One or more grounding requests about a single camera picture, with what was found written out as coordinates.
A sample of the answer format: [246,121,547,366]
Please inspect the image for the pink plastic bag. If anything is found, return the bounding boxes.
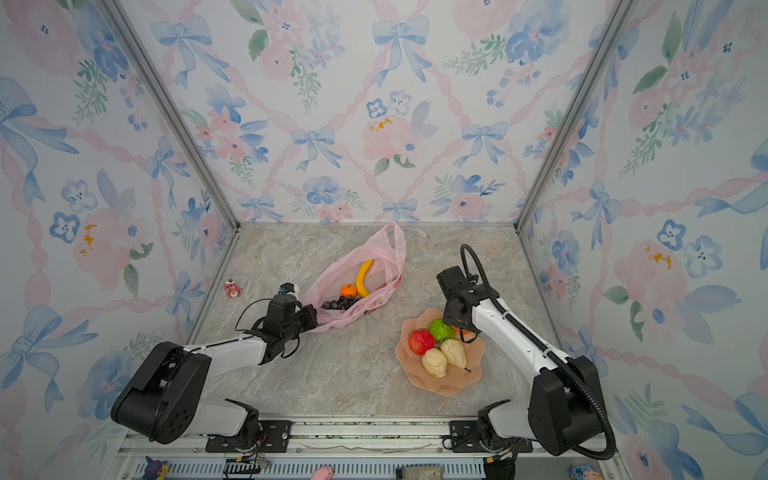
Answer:
[300,222,407,333]

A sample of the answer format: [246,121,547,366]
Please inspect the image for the aluminium corner post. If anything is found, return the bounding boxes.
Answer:
[515,0,636,237]
[96,0,240,232]

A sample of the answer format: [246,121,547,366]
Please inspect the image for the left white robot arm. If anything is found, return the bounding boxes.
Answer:
[110,290,318,452]

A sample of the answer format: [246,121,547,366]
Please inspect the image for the fake green round fruit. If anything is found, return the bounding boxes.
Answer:
[428,318,455,344]

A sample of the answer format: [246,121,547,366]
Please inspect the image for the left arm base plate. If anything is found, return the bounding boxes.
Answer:
[205,420,293,454]

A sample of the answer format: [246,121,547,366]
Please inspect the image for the fake yellow banana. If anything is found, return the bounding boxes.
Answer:
[355,260,374,298]

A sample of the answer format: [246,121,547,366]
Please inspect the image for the right aluminium corner post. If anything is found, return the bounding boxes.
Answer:
[515,0,636,237]

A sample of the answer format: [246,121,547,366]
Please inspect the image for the purple toy at front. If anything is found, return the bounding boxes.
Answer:
[141,456,169,480]

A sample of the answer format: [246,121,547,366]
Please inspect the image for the left aluminium corner post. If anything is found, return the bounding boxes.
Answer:
[96,0,240,232]

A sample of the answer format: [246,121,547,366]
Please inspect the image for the black corrugated cable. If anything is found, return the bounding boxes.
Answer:
[459,243,617,461]

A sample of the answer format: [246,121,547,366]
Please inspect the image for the grey box at front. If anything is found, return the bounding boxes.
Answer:
[396,465,444,480]

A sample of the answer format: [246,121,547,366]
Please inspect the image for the pink toy at front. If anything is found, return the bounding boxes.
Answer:
[311,466,334,480]

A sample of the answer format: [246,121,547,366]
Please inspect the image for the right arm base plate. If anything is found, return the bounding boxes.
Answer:
[441,420,533,455]

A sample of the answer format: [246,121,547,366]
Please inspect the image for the aluminium rail frame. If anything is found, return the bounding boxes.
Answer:
[106,415,630,479]

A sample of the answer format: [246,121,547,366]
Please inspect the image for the thin black left cable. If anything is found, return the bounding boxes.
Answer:
[233,296,301,360]

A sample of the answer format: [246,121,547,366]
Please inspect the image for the peach scalloped plastic bowl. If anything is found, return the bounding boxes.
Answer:
[395,307,486,397]

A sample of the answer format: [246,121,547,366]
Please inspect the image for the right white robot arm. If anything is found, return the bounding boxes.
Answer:
[437,266,615,459]

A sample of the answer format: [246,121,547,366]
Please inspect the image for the fake dark grapes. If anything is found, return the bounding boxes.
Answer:
[321,296,360,311]

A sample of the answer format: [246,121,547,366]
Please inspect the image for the small red white figurine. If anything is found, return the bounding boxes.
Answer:
[223,279,241,298]

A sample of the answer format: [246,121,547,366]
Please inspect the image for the fake beige pear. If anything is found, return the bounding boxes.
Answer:
[440,339,467,370]

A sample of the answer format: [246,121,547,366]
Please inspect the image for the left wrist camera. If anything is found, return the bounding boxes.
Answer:
[279,282,298,297]

